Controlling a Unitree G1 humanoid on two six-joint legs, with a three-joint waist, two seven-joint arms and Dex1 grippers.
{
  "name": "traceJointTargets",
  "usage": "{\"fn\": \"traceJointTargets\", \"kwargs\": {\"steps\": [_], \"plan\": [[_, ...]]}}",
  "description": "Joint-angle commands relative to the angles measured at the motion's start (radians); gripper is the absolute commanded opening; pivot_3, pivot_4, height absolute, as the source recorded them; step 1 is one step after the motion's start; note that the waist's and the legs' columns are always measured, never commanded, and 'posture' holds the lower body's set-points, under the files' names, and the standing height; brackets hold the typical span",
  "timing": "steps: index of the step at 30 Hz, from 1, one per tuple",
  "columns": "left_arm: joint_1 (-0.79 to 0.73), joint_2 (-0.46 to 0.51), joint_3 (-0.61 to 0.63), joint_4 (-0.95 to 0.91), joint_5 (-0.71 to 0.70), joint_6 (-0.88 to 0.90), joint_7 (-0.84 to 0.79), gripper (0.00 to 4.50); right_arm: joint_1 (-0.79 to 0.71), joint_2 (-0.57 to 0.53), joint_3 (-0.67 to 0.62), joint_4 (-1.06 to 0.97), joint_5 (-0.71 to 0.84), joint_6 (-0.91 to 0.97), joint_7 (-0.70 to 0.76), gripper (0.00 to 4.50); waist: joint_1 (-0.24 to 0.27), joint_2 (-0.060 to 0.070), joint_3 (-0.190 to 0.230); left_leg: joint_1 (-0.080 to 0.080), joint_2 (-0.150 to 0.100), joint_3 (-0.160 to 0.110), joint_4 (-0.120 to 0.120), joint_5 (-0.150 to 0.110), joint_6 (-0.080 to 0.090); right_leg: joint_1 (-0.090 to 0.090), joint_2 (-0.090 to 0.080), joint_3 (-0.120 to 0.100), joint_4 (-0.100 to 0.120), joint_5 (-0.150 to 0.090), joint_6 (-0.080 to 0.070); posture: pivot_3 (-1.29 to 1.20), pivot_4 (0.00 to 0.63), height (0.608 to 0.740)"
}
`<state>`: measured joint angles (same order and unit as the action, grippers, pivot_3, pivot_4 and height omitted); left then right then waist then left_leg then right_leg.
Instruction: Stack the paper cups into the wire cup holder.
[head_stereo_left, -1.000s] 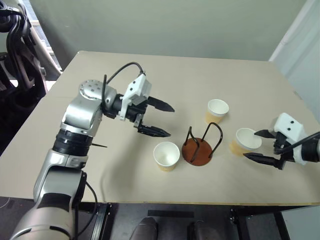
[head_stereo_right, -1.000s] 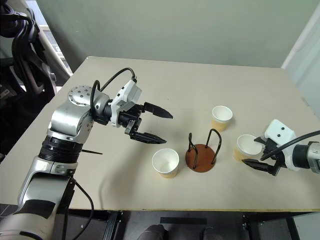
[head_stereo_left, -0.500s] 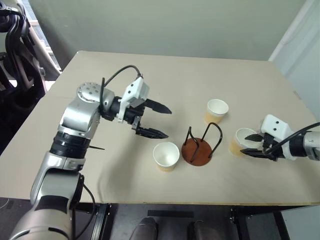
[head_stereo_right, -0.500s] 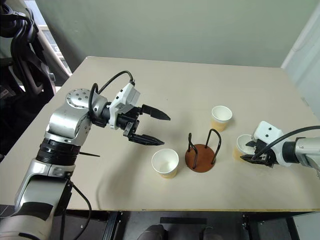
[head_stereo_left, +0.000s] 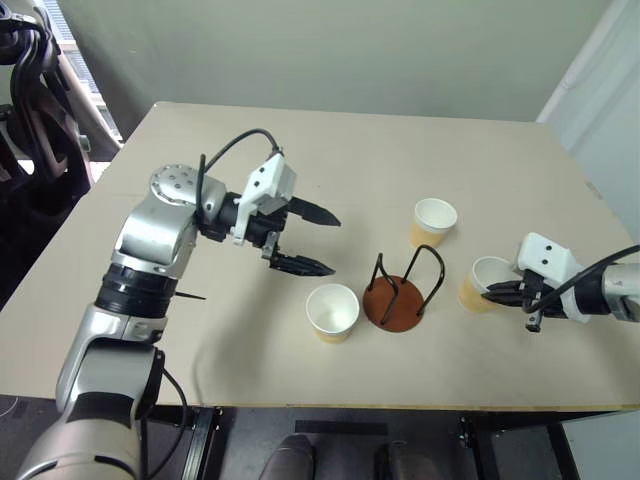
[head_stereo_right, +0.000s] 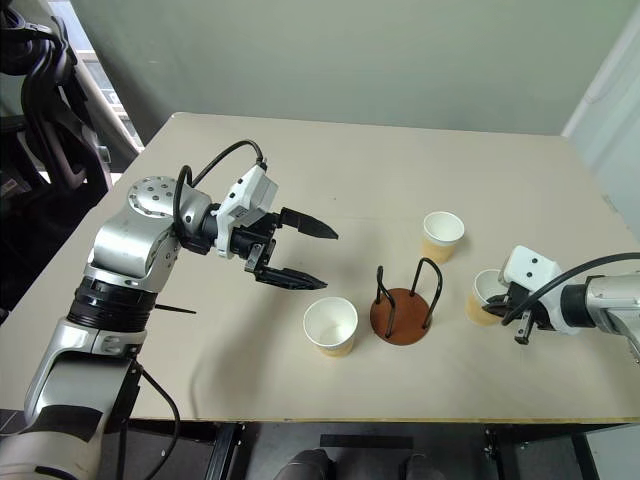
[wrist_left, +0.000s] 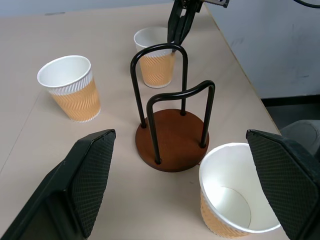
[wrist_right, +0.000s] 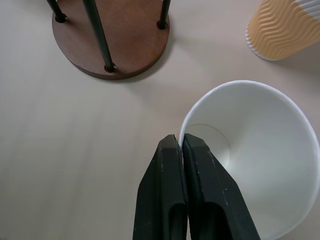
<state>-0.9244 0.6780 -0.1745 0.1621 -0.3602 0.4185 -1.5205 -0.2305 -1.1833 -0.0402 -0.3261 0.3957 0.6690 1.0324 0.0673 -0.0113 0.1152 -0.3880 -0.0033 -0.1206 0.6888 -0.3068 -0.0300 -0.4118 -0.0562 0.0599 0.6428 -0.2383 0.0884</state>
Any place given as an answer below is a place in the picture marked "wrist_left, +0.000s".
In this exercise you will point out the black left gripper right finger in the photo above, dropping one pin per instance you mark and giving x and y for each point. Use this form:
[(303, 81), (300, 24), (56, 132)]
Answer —
[(285, 180)]

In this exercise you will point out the ribbed orange white paper cup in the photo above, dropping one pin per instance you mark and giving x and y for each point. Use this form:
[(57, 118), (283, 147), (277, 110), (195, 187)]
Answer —
[(225, 195), (80, 100), (156, 70)]

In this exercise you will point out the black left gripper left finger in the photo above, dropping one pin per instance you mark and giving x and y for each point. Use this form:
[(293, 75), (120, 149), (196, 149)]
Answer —
[(82, 180)]

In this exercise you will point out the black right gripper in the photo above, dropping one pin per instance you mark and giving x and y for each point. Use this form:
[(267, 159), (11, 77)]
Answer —
[(210, 2)]

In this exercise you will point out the dark grey rounded object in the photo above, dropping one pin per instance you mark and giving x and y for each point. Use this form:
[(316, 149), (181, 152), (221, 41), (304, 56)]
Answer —
[(305, 132)]

